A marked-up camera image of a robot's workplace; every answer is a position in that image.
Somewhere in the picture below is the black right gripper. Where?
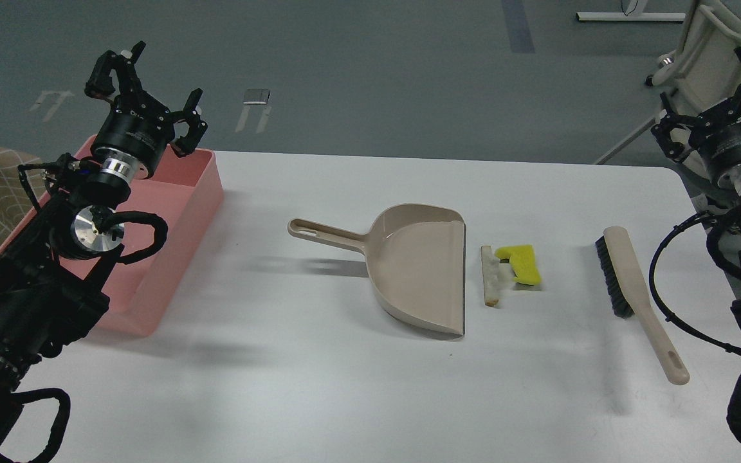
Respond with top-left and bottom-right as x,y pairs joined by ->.
651,46 -> 741,192

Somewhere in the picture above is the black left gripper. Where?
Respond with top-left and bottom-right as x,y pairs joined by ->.
84,41 -> 208,181

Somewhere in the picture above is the beige hand brush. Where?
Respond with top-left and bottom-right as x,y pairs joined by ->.
594,226 -> 691,386

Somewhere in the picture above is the yellow sponge piece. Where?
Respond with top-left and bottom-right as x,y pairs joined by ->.
494,245 -> 543,286

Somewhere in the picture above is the white paper scrap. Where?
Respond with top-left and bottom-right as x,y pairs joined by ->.
480,245 -> 514,307

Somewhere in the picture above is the beige plastic dustpan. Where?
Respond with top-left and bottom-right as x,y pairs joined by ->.
288,203 -> 466,337

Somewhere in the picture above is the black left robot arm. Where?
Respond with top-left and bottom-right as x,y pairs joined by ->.
0,41 -> 208,462

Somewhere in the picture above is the pink plastic bin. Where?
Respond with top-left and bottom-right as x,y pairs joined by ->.
0,134 -> 224,338

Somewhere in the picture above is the white office chair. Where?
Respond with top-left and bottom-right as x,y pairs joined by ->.
594,0 -> 741,165

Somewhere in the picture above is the silver floor socket plate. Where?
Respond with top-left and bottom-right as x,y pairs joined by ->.
243,88 -> 271,105

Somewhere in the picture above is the white desk base bar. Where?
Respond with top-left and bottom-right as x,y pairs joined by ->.
574,12 -> 686,23

